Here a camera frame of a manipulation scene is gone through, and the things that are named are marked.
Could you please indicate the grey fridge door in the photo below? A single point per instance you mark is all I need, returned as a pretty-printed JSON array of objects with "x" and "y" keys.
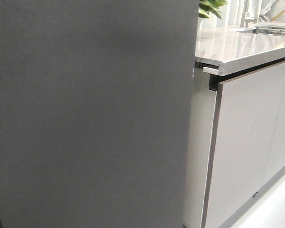
[{"x": 94, "y": 112}]

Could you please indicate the near grey cabinet door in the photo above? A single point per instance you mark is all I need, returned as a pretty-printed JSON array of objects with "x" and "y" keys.
[{"x": 246, "y": 113}]

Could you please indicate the grey cabinet door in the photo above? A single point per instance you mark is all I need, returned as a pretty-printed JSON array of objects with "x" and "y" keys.
[
  {"x": 246, "y": 113},
  {"x": 276, "y": 158}
]

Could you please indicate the far grey cabinet door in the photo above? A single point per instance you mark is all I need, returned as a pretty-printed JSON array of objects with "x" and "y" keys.
[{"x": 276, "y": 158}]

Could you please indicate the white cabinet side panel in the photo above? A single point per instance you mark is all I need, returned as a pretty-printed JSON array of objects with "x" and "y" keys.
[{"x": 201, "y": 122}]

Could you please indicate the marble kitchen countertop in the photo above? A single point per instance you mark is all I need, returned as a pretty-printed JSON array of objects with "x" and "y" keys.
[{"x": 232, "y": 49}]

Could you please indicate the green potted plant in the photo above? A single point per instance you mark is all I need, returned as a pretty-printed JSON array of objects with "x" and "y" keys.
[{"x": 211, "y": 6}]

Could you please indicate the steel kitchen faucet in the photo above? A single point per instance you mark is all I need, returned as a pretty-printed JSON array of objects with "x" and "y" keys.
[{"x": 250, "y": 13}]

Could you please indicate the steel kitchen sink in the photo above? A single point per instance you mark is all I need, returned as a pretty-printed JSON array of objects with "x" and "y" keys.
[{"x": 278, "y": 30}]

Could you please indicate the gold frame decoration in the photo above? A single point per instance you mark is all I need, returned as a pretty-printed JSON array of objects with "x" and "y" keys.
[{"x": 278, "y": 15}]

